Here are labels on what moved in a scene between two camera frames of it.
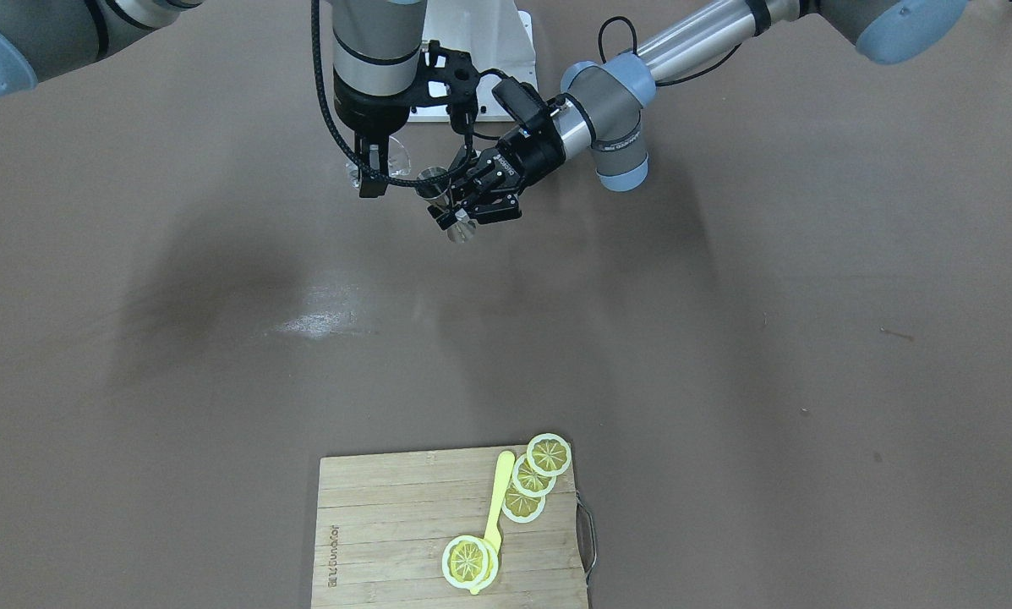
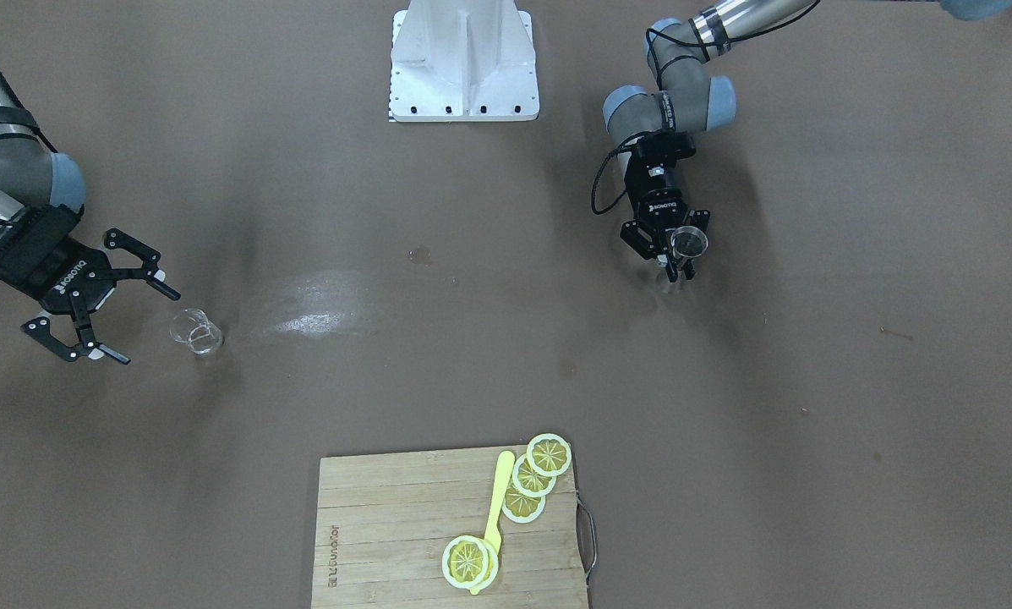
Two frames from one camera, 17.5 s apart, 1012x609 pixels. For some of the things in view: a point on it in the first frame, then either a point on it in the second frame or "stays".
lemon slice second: x=529 y=482 stays
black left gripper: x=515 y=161 → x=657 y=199
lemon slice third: x=521 y=507 stays
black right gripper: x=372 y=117 → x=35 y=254
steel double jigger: x=436 y=192 → x=689 y=242
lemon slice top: x=549 y=454 stays
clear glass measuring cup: x=399 y=162 → x=196 y=330
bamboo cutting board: x=385 y=520 stays
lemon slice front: x=470 y=562 stays
